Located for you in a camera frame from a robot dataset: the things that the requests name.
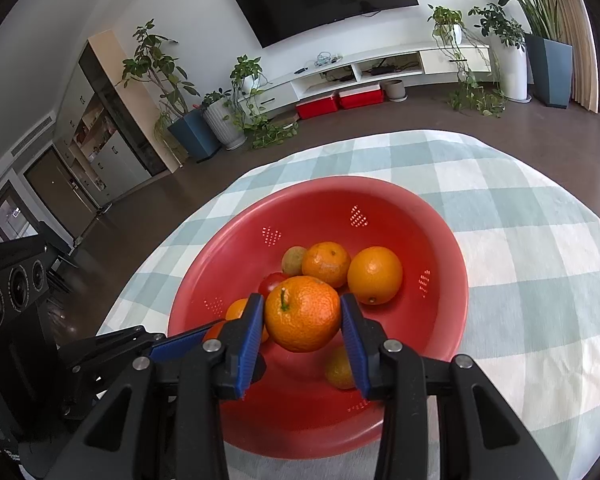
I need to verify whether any leafy tree in blue pot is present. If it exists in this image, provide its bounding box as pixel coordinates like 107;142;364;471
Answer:
120;19;223;161

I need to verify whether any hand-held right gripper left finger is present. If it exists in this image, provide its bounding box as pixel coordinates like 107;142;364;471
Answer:
45;292;268;480

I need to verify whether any bushy plant in white pot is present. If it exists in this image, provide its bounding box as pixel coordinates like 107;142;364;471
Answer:
467;2;531;102

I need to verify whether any red storage box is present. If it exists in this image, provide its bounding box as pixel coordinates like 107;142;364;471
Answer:
337;85;385;111
295;95;340;121

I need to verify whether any green checked tablecloth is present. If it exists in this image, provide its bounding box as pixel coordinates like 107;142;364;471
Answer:
96;129;600;480

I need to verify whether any trailing pothos plant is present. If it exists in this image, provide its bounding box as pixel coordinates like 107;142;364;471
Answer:
227;55;301;151
426;4;508;118

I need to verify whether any wall cabinet unit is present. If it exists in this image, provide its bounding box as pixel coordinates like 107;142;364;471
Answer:
55;30;186;211

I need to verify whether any bumpy mandarin orange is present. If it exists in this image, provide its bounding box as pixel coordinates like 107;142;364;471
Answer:
301;241;352;289

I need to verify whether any black wall television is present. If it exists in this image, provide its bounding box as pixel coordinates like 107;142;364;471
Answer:
226;0;421;50

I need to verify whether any small smooth orange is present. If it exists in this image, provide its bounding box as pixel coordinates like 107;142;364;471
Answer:
225;298;271;343

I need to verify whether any stemmed mandarin orange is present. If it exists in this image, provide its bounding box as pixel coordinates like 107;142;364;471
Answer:
264;276;342;353

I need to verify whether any small brown kiwi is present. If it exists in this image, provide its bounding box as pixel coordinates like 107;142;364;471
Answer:
281;246;309;277
325;345;357;391

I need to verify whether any white television cabinet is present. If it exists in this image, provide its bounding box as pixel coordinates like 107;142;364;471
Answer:
257;42;493;111

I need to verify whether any brown entrance door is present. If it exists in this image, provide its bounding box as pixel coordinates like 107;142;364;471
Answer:
22;147;101;241

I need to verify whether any broad-leaf plant in blue pot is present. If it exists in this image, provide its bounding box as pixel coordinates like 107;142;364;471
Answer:
477;0;576;110

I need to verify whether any red plastic basin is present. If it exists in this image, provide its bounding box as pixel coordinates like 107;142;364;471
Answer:
167;176;470;456

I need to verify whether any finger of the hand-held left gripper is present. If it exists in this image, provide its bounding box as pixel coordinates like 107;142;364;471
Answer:
145;322;227;366
55;325;165;366

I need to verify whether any large smooth orange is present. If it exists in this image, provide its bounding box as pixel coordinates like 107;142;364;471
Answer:
347;246;404;306

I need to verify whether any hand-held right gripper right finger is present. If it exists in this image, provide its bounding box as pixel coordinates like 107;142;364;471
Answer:
340;292;556;480

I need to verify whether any beige curtain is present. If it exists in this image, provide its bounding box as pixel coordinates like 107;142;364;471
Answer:
545;0;600;113

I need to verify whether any plant in ribbed white pot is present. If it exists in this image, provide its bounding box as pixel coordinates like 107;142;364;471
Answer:
200;89;248;150

